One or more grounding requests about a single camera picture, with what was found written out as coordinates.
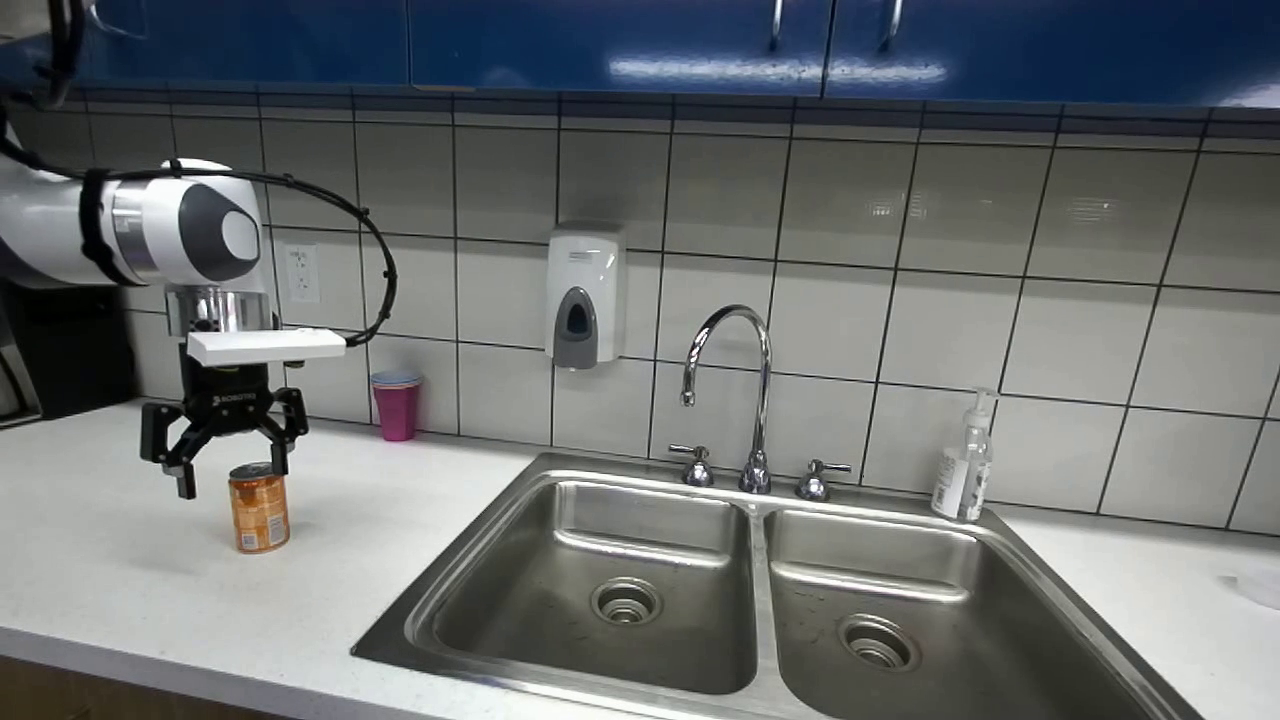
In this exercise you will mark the clear pump soap bottle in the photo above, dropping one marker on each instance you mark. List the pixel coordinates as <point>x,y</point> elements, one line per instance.
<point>963,474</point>

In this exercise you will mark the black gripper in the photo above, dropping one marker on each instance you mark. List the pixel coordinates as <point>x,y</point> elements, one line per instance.
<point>228,398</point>

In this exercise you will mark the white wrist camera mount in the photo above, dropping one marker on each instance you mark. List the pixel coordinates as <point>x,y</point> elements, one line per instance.
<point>266,347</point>

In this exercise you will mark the black microwave oven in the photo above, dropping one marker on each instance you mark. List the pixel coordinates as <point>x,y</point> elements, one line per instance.
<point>64,353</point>

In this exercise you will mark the chrome gooseneck faucet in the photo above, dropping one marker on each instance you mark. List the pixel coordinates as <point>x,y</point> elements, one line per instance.
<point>763,401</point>

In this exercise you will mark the stainless steel double sink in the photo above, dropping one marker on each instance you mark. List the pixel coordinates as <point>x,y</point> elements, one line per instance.
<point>693,602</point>

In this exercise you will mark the pink plastic cup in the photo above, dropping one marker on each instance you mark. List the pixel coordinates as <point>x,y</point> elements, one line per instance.
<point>397,407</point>

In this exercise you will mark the white wall soap dispenser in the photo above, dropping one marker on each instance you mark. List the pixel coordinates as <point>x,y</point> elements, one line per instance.
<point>587,282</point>

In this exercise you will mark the orange drink can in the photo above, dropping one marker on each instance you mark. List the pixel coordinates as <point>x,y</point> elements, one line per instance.
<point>256,513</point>

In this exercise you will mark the white wall outlet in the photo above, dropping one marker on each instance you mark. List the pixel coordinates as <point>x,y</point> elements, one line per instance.
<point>298,278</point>

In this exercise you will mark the blue wall cabinets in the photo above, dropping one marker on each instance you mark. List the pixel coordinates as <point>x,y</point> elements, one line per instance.
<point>535,44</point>

